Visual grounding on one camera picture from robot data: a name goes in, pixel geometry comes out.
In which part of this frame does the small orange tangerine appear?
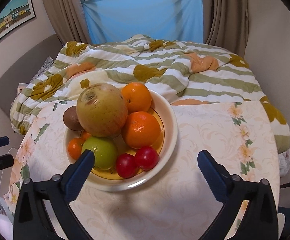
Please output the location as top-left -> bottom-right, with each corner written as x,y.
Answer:
67,138 -> 84,160

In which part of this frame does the white plastic bag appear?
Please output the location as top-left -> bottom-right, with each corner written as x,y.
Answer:
278,149 -> 290,177

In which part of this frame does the green apple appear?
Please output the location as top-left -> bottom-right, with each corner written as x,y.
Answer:
82,137 -> 118,170

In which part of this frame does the framed houses picture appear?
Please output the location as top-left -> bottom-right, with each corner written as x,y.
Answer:
0,0 -> 36,40

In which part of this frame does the grey bed headboard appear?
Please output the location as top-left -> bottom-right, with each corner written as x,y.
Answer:
0,34 -> 63,116

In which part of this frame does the cream duck-print bowl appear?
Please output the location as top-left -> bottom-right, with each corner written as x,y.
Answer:
63,89 -> 179,192

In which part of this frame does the blue window cloth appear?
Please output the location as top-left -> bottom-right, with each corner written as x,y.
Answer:
82,0 -> 204,43

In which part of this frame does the medium orange tangerine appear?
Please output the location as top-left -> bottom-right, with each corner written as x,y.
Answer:
121,82 -> 152,113

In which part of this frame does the striped floral quilt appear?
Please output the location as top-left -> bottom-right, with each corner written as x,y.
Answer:
10,35 -> 290,153

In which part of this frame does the brown kiwi fruit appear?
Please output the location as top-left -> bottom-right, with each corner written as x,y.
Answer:
63,106 -> 83,131

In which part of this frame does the floral cream tablecloth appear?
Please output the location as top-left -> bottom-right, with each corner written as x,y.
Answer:
3,99 -> 281,240

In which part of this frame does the left brown curtain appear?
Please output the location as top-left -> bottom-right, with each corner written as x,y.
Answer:
42,0 -> 92,44

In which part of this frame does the right brown curtain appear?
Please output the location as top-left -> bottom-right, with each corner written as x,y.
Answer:
202,0 -> 249,57

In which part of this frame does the red cherry tomato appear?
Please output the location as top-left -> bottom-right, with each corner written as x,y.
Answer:
115,153 -> 138,178
135,146 -> 159,171

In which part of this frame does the brown curtain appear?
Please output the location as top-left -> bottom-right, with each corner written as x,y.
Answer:
42,0 -> 92,44
202,0 -> 249,57

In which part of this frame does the large orange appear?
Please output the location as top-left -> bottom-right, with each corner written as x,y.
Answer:
121,111 -> 161,148

